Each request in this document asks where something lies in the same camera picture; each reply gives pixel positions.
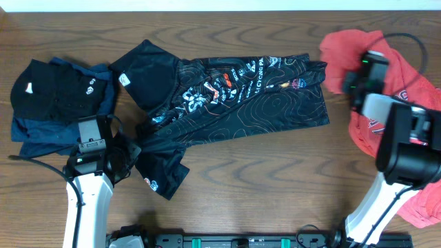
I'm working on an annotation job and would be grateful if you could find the black printed cycling jersey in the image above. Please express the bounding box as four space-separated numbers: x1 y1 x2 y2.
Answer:
110 40 329 199

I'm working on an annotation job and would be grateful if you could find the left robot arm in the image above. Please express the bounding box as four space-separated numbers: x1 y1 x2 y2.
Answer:
63 114 141 247

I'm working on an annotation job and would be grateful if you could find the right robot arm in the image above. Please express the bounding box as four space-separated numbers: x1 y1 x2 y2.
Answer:
329 51 440 247

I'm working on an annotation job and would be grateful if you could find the red printed t-shirt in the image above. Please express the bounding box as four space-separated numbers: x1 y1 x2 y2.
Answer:
320 30 440 228

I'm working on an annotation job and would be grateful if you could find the folded navy blue shirt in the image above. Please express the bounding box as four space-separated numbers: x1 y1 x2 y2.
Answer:
11 57 116 157

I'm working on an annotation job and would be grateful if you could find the folded black shirt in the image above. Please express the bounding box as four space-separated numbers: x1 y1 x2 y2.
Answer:
10 60 107 121

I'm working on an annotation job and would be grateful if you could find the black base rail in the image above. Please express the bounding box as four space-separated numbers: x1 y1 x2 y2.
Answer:
106 224 414 248

